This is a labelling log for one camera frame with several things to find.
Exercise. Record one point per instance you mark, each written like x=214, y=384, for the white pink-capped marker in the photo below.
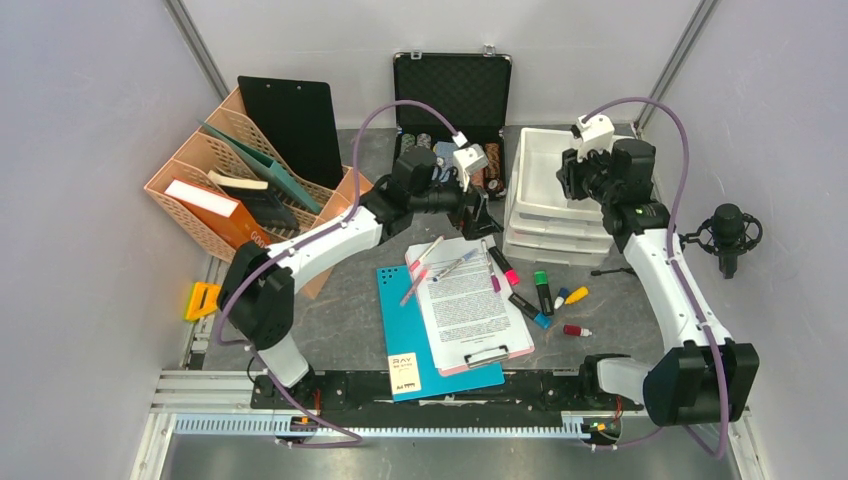
x=422, y=257

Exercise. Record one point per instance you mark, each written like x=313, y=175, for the clear pink pen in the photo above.
x=419, y=279

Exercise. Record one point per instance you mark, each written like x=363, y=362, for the yellow triangular stand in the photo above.
x=202, y=301

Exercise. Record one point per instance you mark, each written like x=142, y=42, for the black pink-capped highlighter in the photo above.
x=504, y=265

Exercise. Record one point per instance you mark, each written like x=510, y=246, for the black poker chip case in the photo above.
x=471, y=90

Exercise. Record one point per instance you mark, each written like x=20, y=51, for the pink clipboard with paper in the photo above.
x=468, y=325

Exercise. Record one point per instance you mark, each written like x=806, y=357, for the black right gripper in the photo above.
x=568, y=174

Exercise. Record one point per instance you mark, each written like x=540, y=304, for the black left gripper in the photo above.
x=481, y=223

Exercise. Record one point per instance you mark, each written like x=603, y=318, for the peach plastic file organizer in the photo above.
x=202, y=153

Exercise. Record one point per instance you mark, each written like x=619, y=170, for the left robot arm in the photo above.
x=258, y=293

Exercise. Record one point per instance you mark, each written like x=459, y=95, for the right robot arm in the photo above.
x=704, y=376

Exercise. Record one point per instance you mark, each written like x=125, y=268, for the black microphone on tripod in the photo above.
x=727, y=235

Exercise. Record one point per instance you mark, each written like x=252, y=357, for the Nineteen Eighty-Four dark book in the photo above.
x=259, y=199

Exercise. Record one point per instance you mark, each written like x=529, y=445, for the aluminium slotted rail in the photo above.
x=282, y=425

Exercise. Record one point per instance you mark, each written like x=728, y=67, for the white drawer organizer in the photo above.
x=541, y=224

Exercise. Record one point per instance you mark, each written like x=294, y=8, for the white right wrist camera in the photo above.
x=595, y=134

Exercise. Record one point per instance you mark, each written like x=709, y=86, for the black clipboard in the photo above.
x=297, y=118

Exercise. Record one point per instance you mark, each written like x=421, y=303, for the small red-capped bottle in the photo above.
x=576, y=331

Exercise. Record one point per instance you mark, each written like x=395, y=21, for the black green-capped highlighter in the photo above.
x=544, y=293

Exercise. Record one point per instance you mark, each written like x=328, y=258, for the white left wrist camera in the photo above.
x=468, y=158

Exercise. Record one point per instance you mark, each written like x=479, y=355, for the black blue-capped highlighter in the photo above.
x=530, y=311

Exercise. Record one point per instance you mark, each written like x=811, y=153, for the yellow cap piece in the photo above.
x=576, y=295

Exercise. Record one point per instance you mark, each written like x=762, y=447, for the clear blue pen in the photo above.
x=454, y=265

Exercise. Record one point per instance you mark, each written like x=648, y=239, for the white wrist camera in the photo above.
x=468, y=158
x=595, y=134

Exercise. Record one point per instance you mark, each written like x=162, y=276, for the blue white cap piece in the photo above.
x=561, y=297

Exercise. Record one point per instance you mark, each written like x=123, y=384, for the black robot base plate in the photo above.
x=338, y=391

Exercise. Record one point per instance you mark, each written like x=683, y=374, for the orange Good Morning book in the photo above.
x=225, y=216

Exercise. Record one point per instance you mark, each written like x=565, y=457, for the teal folder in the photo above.
x=268, y=169

